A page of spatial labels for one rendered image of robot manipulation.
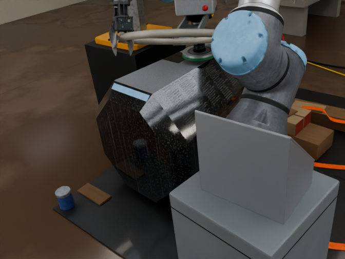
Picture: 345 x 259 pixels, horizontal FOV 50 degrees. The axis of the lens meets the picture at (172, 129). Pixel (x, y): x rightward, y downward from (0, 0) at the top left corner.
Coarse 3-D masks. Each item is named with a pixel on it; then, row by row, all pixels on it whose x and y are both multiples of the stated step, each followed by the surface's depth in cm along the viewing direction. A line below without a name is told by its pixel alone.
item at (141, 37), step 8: (128, 32) 144; (136, 32) 141; (144, 32) 138; (152, 32) 137; (160, 32) 136; (168, 32) 136; (176, 32) 136; (184, 32) 136; (192, 32) 136; (200, 32) 137; (208, 32) 139; (120, 40) 152; (136, 40) 172; (144, 40) 176; (152, 40) 178; (160, 40) 180; (168, 40) 181; (176, 40) 181; (184, 40) 180; (192, 40) 179; (200, 40) 177; (208, 40) 174
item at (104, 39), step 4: (148, 24) 323; (148, 28) 312; (152, 28) 311; (156, 28) 310; (160, 28) 308; (164, 28) 307; (168, 28) 306; (108, 32) 314; (100, 36) 306; (104, 36) 305; (108, 36) 304; (96, 40) 302; (100, 40) 299; (104, 40) 297; (108, 40) 295; (104, 44) 298; (108, 44) 294; (120, 44) 285; (124, 44) 283; (136, 44) 280; (124, 48) 284; (136, 48) 280; (140, 48) 283
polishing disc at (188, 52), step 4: (188, 48) 234; (192, 48) 234; (208, 48) 231; (184, 52) 229; (188, 52) 228; (192, 52) 228; (204, 52) 225; (208, 52) 225; (184, 56) 227; (188, 56) 223; (192, 56) 222; (196, 56) 222; (200, 56) 221; (204, 56) 221; (208, 56) 222
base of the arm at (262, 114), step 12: (252, 96) 106; (240, 108) 106; (252, 108) 104; (264, 108) 103; (276, 108) 104; (288, 108) 106; (240, 120) 104; (252, 120) 102; (264, 120) 103; (276, 120) 103; (276, 132) 102
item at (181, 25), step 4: (216, 8) 232; (184, 16) 212; (188, 16) 218; (204, 16) 207; (208, 16) 223; (184, 20) 206; (188, 20) 218; (204, 20) 205; (180, 24) 198; (184, 24) 206; (196, 24) 211; (200, 24) 194; (204, 24) 206; (180, 28) 195; (184, 28) 206; (188, 28) 205; (192, 28) 204; (196, 28) 204; (200, 28) 191; (180, 44) 182; (184, 44) 182; (188, 44) 181; (192, 44) 181; (196, 44) 180
